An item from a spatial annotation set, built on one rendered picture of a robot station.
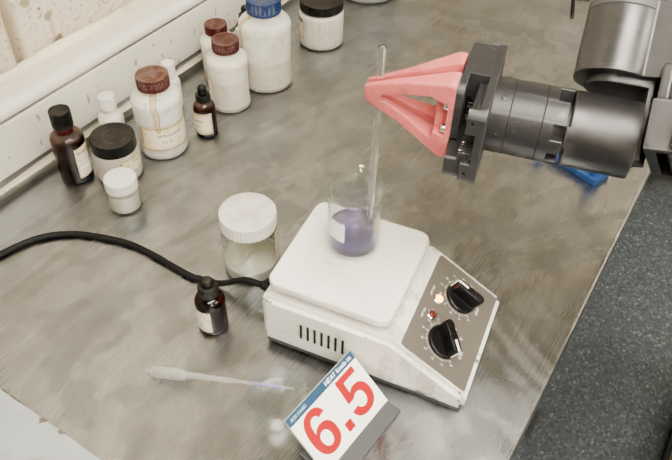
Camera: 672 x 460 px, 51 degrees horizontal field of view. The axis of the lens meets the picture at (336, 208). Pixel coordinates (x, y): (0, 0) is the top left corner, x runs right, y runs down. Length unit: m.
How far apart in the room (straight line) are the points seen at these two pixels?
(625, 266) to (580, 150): 1.42
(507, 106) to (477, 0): 0.77
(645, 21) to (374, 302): 0.31
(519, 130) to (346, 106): 0.50
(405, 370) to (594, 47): 0.31
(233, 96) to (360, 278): 0.41
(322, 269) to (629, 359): 1.19
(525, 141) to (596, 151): 0.05
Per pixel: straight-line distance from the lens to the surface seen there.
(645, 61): 0.56
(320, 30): 1.10
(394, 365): 0.65
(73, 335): 0.76
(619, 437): 1.63
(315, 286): 0.64
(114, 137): 0.88
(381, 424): 0.66
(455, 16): 1.24
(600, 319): 1.80
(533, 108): 0.53
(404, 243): 0.68
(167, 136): 0.90
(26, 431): 0.70
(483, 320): 0.70
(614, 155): 0.54
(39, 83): 0.91
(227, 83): 0.96
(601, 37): 0.56
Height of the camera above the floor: 1.33
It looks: 43 degrees down
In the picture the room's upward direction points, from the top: 2 degrees clockwise
